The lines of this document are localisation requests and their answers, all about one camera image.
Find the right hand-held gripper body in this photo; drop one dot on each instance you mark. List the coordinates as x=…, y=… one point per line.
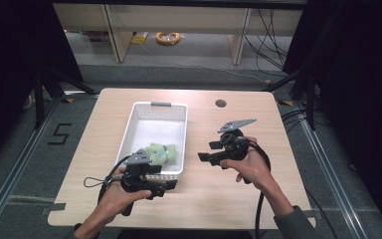
x=233, y=146

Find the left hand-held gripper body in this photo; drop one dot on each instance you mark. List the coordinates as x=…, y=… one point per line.
x=136, y=176

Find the green sponge toy with white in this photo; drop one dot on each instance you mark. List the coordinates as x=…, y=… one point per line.
x=155, y=153

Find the white plastic basket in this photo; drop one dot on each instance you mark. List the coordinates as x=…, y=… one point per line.
x=155, y=132

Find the person's left hand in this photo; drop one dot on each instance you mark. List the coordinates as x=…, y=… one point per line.
x=116, y=195

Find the person's right hand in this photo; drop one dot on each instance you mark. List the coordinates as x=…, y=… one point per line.
x=255, y=169

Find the round dark table grommet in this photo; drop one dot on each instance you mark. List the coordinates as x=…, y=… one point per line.
x=221, y=103

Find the yellow black tape piece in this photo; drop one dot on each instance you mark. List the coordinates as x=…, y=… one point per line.
x=285, y=103
x=68, y=100

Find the black metal stand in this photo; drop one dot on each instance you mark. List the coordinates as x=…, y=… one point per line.
x=310, y=99
x=39, y=99

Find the yellow packet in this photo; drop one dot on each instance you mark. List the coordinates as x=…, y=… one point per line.
x=140, y=38

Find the light wooden shelf unit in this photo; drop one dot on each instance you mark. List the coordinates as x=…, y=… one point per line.
x=179, y=18

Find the black curtain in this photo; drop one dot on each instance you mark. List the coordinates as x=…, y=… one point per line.
x=20, y=66
x=361, y=83

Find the dark red box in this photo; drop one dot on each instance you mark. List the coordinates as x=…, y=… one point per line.
x=98, y=36

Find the aluminium floor rail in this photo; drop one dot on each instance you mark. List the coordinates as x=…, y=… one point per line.
x=16, y=172
x=331, y=179

